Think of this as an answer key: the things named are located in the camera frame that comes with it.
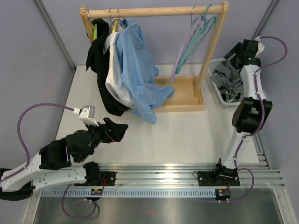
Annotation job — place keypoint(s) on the purple plastic hanger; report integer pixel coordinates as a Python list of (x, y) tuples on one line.
[(195, 29)]

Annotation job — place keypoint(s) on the blue shirt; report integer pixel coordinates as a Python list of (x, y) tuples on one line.
[(139, 72)]

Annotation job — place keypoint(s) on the teal plastic hanger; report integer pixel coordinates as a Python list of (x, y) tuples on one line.
[(210, 22)]

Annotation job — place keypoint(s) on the wooden clothes rack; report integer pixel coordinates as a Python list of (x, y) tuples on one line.
[(188, 95)]

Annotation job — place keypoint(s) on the green plastic hanger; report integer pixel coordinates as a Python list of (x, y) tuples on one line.
[(95, 31)]

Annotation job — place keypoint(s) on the white shirt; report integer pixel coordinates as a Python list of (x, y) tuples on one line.
[(114, 82)]

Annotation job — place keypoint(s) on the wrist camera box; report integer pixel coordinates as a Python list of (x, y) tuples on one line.
[(86, 115), (261, 46)]

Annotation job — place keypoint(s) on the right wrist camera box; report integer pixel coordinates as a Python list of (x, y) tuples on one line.
[(261, 46)]

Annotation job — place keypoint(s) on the grey shirt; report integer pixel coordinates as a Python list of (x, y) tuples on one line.
[(229, 82)]

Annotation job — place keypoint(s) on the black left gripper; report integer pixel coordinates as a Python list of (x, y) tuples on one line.
[(117, 133)]

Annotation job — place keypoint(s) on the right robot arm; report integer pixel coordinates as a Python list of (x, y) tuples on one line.
[(247, 120)]

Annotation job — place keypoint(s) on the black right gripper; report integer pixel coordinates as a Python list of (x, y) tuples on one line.
[(236, 50)]

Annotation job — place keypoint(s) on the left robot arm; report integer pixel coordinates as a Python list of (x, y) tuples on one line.
[(61, 162)]

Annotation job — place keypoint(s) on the black shirt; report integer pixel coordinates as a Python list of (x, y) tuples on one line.
[(98, 62)]

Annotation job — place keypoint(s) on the yellow plastic hanger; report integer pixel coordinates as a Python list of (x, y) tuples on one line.
[(113, 23)]

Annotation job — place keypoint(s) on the white slotted cable duct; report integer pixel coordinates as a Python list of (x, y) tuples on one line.
[(128, 193)]

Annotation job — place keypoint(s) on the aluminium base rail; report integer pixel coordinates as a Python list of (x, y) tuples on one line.
[(182, 175)]

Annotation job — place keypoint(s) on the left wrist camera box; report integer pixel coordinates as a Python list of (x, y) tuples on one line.
[(86, 115)]

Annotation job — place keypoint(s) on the white plastic basket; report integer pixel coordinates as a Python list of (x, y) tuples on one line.
[(213, 64)]

